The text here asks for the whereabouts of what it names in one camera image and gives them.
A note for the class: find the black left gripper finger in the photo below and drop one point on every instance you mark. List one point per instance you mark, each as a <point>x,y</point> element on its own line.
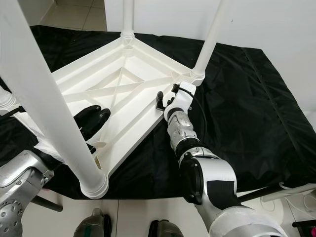
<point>86,114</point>
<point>101,122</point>

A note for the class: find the white plastic ribbed table top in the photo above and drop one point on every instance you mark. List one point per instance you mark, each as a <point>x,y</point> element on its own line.
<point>128,69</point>

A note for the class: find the white tapered plastic table leg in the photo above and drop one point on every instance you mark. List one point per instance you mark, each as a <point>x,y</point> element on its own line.
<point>6,98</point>
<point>127,17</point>
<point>39,98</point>
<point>212,39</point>

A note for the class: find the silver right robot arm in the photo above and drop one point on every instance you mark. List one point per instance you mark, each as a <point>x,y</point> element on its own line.
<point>187,133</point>

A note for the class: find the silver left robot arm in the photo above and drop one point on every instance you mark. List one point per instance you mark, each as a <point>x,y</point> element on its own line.
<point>19,187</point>

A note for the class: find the black table cloth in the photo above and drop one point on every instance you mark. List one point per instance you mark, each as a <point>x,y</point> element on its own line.
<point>266,123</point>

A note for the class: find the grey robot left foot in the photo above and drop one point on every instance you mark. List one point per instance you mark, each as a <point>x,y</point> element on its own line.
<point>93,226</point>

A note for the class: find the grey robot foot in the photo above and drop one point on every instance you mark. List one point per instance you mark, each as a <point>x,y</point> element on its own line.
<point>163,229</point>
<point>93,226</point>

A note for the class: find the grey robot right foot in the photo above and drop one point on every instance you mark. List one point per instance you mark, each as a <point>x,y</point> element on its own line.
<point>163,229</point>

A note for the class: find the black plastic box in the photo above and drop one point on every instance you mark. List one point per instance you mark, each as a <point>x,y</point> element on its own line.
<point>307,223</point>

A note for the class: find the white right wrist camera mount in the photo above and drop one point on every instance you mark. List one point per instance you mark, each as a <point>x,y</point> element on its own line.
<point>182,96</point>

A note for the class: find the black metal frame bar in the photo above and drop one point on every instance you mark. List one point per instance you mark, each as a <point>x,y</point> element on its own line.
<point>261,192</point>
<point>47,203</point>

